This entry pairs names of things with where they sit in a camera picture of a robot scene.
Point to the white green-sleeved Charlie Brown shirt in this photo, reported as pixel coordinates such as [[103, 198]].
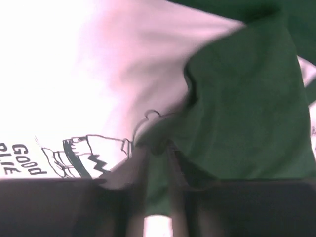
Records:
[[175, 95]]

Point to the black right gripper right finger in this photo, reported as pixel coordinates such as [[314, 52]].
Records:
[[284, 208]]

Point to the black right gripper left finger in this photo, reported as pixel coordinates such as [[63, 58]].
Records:
[[70, 208]]

